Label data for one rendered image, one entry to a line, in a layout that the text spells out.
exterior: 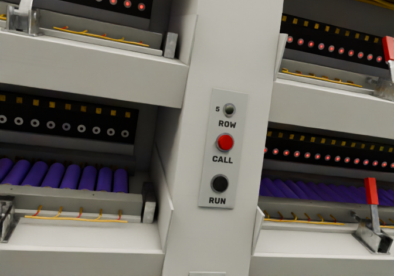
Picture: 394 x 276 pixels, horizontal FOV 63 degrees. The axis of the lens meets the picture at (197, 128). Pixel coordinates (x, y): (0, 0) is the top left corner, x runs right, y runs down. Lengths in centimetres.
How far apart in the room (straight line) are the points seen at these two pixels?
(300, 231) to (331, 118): 15
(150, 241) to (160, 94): 15
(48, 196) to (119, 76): 15
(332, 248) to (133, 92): 30
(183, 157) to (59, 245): 14
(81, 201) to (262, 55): 25
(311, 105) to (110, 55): 23
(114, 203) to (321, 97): 26
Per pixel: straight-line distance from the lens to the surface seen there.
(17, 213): 39
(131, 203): 38
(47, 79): 34
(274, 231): 44
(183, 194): 34
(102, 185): 41
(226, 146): 33
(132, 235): 37
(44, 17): 41
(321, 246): 45
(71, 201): 38
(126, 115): 48
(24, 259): 36
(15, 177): 43
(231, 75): 34
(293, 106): 38
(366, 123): 44
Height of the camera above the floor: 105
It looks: level
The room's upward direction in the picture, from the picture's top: 7 degrees clockwise
